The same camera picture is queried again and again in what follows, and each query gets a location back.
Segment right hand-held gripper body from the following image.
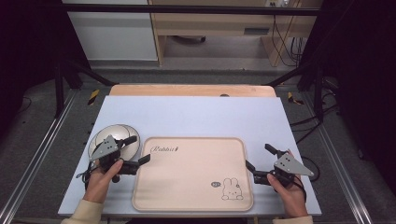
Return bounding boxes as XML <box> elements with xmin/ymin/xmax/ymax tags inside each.
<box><xmin>252</xmin><ymin>150</ymin><xmax>316</xmax><ymax>189</ymax></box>

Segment black curtain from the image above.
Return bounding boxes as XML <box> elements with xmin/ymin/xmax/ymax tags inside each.
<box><xmin>0</xmin><ymin>0</ymin><xmax>92</xmax><ymax>134</ymax></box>
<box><xmin>298</xmin><ymin>0</ymin><xmax>396</xmax><ymax>197</ymax></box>

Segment white cabinet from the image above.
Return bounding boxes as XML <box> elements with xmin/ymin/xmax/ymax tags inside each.
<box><xmin>62</xmin><ymin>0</ymin><xmax>159</xmax><ymax>62</ymax></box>

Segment white power strip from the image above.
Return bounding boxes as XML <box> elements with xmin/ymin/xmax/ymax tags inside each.
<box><xmin>264</xmin><ymin>0</ymin><xmax>292</xmax><ymax>8</ymax></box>

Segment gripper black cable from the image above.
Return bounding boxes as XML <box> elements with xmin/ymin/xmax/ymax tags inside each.
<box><xmin>292</xmin><ymin>155</ymin><xmax>321</xmax><ymax>203</ymax></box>
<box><xmin>76</xmin><ymin>161</ymin><xmax>95</xmax><ymax>191</ymax></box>

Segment person's right hand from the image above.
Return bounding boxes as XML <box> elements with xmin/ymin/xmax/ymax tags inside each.
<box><xmin>266</xmin><ymin>148</ymin><xmax>309</xmax><ymax>218</ymax></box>

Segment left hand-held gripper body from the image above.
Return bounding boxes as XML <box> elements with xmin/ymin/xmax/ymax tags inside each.
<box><xmin>89</xmin><ymin>133</ymin><xmax>139</xmax><ymax>175</ymax></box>

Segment yellow black tape strip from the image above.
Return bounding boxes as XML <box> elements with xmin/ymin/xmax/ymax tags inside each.
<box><xmin>287</xmin><ymin>91</ymin><xmax>305</xmax><ymax>105</ymax></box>
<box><xmin>87</xmin><ymin>89</ymin><xmax>101</xmax><ymax>106</ymax></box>

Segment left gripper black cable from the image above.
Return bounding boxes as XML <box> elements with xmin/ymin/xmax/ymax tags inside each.
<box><xmin>76</xmin><ymin>161</ymin><xmax>95</xmax><ymax>191</ymax></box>

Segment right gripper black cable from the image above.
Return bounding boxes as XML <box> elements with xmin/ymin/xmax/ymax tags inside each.
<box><xmin>292</xmin><ymin>155</ymin><xmax>321</xmax><ymax>203</ymax></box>

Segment black metal stand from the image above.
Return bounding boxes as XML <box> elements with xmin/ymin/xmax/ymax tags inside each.
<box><xmin>54</xmin><ymin>55</ymin><xmax>117</xmax><ymax>119</ymax></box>
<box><xmin>267</xmin><ymin>62</ymin><xmax>325</xmax><ymax>123</ymax></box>

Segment beige tray with rabbit print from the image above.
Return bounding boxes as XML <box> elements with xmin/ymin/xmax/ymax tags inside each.
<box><xmin>132</xmin><ymin>136</ymin><xmax>255</xmax><ymax>213</ymax></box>

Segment hanging black cables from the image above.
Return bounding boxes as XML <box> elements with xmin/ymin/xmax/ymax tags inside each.
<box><xmin>271</xmin><ymin>14</ymin><xmax>307</xmax><ymax>67</ymax></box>

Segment person's left hand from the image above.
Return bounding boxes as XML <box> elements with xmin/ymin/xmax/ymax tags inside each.
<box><xmin>82</xmin><ymin>159</ymin><xmax>124</xmax><ymax>205</ymax></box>

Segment black horizontal frame bar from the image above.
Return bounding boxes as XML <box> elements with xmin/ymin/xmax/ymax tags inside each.
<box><xmin>60</xmin><ymin>3</ymin><xmax>321</xmax><ymax>17</ymax></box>

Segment wooden table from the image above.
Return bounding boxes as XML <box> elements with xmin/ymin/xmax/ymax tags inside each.
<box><xmin>108</xmin><ymin>83</ymin><xmax>277</xmax><ymax>98</ymax></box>

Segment round silver plate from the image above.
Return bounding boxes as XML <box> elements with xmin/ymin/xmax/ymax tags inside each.
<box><xmin>88</xmin><ymin>123</ymin><xmax>141</xmax><ymax>162</ymax></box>

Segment aluminium floor rail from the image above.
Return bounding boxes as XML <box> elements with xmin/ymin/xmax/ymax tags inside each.
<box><xmin>0</xmin><ymin>90</ymin><xmax>78</xmax><ymax>224</ymax></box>
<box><xmin>303</xmin><ymin>92</ymin><xmax>375</xmax><ymax>224</ymax></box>

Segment black floor cables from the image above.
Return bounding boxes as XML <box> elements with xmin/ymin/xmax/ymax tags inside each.
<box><xmin>289</xmin><ymin>77</ymin><xmax>340</xmax><ymax>146</ymax></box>

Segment light wooden desk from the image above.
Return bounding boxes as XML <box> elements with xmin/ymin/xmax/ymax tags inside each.
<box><xmin>148</xmin><ymin>0</ymin><xmax>323</xmax><ymax>67</ymax></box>

